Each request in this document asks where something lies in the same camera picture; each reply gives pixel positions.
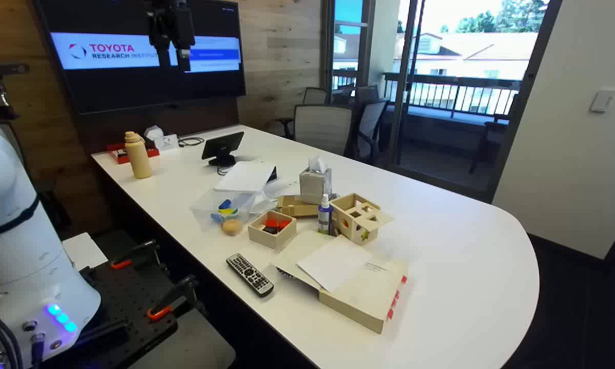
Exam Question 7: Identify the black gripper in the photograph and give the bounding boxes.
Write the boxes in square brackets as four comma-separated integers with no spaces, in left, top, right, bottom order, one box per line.
[145,0,197,74]

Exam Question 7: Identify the large TV monitor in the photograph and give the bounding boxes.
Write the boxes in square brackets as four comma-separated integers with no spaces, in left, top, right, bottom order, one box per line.
[32,0,249,116]

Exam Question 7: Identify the small white device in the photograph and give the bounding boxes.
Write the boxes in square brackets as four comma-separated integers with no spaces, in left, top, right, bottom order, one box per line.
[141,123,181,151]

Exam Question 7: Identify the small black tablet display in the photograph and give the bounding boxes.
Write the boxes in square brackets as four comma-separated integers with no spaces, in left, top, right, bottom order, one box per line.
[201,129,245,170]

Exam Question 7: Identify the tan bottle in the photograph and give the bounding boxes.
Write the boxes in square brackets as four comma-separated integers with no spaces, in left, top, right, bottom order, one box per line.
[121,129,153,181]

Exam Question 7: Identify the red flat object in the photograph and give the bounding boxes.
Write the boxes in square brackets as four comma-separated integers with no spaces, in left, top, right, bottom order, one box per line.
[108,141,162,166]

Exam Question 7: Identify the white bin lid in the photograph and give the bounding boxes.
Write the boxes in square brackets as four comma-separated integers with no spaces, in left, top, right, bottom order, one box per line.
[211,160,279,196]

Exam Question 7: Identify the grey office chair back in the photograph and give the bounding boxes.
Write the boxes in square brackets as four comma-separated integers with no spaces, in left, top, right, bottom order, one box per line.
[301,87,329,106]

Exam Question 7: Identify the clear plastic bin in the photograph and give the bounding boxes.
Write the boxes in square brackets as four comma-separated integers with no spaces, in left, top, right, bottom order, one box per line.
[189,186,269,231]

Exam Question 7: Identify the grey mesh office chair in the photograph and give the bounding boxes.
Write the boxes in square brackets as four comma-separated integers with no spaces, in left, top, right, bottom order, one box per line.
[291,103,354,158]

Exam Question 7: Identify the orange round wooden piece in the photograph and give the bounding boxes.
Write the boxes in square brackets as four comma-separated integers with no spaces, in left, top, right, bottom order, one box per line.
[222,218,243,238]

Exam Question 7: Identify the grey tissue box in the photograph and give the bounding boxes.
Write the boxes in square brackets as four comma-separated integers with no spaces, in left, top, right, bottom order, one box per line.
[297,157,335,206]

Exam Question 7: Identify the flat wooden tray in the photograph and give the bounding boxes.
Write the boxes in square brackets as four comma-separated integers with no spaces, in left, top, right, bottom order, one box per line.
[273,192,321,221]

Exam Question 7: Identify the red toy piece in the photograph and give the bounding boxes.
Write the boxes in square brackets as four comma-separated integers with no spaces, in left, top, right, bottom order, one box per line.
[263,214,291,234]

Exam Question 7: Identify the dark office chair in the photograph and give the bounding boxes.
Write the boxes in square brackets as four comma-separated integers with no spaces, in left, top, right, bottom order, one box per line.
[346,84,391,166]

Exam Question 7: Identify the tray of red food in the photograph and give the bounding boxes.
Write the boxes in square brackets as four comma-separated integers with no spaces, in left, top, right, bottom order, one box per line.
[245,207,300,252]

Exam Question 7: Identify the white sheet beside robot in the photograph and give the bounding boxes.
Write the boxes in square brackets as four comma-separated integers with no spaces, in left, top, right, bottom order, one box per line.
[60,231,110,272]

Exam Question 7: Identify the small clear bottle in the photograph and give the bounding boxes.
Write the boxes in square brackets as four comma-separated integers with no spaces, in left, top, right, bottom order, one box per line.
[316,192,337,236]

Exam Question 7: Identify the black remote control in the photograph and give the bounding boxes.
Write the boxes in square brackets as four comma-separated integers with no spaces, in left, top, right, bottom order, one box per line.
[223,252,277,299]

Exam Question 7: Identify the black breadboard platform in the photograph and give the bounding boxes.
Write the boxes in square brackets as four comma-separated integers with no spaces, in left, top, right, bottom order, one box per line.
[79,231,208,369]

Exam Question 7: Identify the white paper sheet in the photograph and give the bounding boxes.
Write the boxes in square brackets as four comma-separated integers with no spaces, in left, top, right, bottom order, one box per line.
[295,243,385,296]

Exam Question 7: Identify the balcony railing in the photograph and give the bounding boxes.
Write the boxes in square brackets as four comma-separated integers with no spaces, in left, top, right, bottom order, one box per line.
[381,69,524,120]

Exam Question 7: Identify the black outdoor chair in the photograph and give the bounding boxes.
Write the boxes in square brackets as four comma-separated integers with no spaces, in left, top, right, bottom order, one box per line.
[469,116,512,173]

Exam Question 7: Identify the thin dark table cable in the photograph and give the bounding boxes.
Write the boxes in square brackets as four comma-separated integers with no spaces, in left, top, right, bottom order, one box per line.
[177,133,208,149]

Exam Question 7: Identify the black clamp orange handle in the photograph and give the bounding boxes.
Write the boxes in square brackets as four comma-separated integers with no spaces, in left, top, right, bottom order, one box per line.
[108,238,162,275]
[143,275,201,325]

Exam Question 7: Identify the white light switch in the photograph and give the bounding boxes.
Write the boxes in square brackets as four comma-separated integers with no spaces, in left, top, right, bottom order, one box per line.
[588,89,615,116]

